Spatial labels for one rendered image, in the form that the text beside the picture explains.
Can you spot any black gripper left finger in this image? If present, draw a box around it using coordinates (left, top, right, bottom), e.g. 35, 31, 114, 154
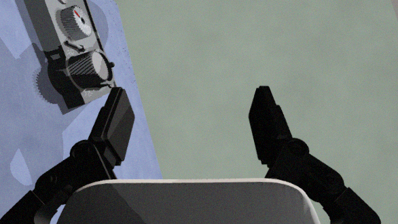
0, 87, 135, 224

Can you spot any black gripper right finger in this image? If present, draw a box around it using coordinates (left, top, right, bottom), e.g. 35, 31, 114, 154
249, 86, 381, 224

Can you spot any grey gear with red arrow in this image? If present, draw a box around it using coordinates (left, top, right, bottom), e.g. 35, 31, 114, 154
61, 5, 92, 40

